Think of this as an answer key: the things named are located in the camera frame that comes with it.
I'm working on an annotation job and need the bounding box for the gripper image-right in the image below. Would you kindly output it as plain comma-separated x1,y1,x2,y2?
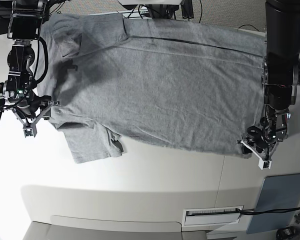
236,109,290,170

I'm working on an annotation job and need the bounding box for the black cable at tablet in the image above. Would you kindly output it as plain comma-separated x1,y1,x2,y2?
235,206,300,216

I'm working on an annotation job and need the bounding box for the grey T-shirt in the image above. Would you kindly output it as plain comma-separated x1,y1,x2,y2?
37,14,266,164

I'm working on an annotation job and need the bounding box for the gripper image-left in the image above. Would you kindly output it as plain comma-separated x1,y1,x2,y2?
0,93,60,138

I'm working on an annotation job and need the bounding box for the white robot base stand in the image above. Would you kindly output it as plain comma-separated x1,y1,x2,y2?
117,0,194,21

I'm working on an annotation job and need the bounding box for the black device bottom right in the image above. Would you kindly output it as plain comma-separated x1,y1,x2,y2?
276,226,300,240

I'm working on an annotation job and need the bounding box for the white table cable grommet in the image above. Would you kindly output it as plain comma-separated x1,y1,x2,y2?
181,205,244,227

